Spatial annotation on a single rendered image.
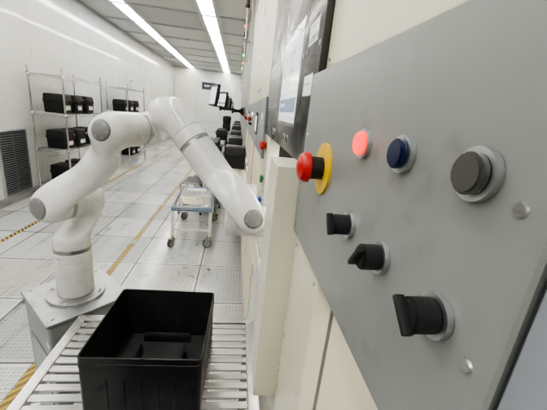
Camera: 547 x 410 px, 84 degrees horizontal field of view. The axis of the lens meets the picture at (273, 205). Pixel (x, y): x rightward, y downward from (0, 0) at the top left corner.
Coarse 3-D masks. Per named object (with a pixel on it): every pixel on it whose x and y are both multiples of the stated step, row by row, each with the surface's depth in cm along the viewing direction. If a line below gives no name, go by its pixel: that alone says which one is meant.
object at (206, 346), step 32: (128, 320) 96; (160, 320) 97; (192, 320) 98; (96, 352) 76; (128, 352) 90; (160, 352) 91; (192, 352) 93; (96, 384) 69; (128, 384) 70; (160, 384) 71; (192, 384) 71
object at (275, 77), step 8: (304, 16) 64; (320, 16) 51; (312, 24) 57; (304, 32) 63; (312, 32) 56; (288, 40) 85; (312, 40) 56; (280, 64) 99; (272, 72) 124; (272, 80) 122; (304, 80) 60; (312, 80) 54; (272, 88) 119; (304, 88) 59; (272, 96) 117; (280, 96) 94; (272, 104) 116; (296, 104) 67; (280, 120) 90; (264, 184) 126
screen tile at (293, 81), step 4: (300, 40) 67; (296, 44) 72; (296, 48) 71; (292, 52) 77; (296, 52) 71; (300, 52) 66; (292, 56) 76; (296, 56) 70; (292, 60) 76; (296, 60) 70; (292, 64) 75; (296, 68) 69; (296, 72) 69; (292, 76) 74; (296, 76) 69; (292, 80) 74; (296, 80) 68; (292, 84) 73; (296, 84) 68; (292, 88) 73; (296, 88) 68; (288, 92) 79
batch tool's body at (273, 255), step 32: (288, 0) 93; (320, 0) 52; (288, 32) 86; (320, 32) 50; (320, 64) 50; (288, 128) 75; (288, 160) 62; (288, 192) 56; (288, 224) 58; (256, 256) 138; (288, 256) 60; (256, 288) 128; (288, 288) 62; (256, 320) 72; (256, 352) 67; (256, 384) 68
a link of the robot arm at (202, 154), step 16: (192, 144) 80; (208, 144) 81; (192, 160) 81; (208, 160) 80; (224, 160) 83; (208, 176) 80; (224, 176) 78; (224, 192) 74; (240, 192) 74; (240, 208) 73; (256, 208) 74; (240, 224) 74; (256, 224) 73
